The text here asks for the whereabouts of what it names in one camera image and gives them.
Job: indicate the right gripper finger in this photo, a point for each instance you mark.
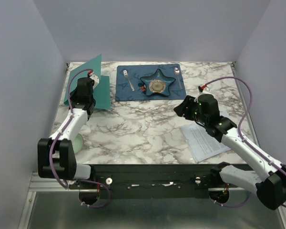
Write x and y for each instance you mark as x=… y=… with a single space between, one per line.
x=179 y=110
x=188 y=101

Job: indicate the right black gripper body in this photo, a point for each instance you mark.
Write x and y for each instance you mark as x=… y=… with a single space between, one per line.
x=192 y=112

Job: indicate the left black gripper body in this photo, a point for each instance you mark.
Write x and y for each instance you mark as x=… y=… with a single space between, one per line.
x=74 y=96

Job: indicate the teal plastic folder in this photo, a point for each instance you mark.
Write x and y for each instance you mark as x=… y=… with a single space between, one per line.
x=101 y=93

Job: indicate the printed paper sheets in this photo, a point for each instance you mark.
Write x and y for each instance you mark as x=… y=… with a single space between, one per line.
x=201 y=144

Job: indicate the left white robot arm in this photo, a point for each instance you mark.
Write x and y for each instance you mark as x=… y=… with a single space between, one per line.
x=56 y=157

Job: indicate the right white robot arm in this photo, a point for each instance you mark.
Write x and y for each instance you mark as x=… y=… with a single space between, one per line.
x=268 y=179

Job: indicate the silver spoon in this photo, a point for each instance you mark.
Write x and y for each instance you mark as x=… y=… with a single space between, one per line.
x=177 y=73

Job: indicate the blue star-shaped dish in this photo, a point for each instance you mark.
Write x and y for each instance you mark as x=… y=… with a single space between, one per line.
x=157 y=83

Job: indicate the small red figurine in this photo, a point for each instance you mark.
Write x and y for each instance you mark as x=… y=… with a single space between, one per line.
x=143 y=88

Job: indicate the green floral bowl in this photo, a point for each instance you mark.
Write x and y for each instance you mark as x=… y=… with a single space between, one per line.
x=77 y=143

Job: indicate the blue placemat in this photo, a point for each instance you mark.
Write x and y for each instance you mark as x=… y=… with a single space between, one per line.
x=124 y=92

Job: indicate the silver fork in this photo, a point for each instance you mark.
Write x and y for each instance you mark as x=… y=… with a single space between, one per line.
x=125 y=73

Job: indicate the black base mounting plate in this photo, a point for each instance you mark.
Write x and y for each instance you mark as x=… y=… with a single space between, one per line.
x=155 y=181

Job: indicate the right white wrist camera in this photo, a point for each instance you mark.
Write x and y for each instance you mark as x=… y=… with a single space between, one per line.
x=203 y=90

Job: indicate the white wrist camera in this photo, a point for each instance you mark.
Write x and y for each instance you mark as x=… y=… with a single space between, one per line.
x=203 y=90
x=95 y=78

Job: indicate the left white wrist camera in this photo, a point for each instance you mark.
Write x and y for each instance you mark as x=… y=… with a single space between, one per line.
x=95 y=78

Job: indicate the aluminium frame rail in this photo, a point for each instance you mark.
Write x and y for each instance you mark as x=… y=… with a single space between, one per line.
x=36 y=185

